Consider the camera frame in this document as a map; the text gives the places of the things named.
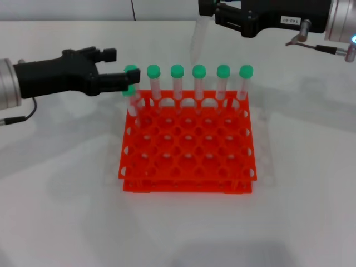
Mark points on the orange plastic test tube rack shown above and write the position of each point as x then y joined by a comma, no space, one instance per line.
189,155

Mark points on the green-capped tube red markings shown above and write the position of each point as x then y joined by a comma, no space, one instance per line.
130,67
153,71
246,71
177,71
223,70
133,108
198,71

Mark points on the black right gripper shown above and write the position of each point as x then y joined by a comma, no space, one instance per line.
278,11

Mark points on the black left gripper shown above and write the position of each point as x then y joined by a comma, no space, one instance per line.
55,75

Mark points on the green-capped tube black graduations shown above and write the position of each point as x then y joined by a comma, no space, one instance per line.
198,33

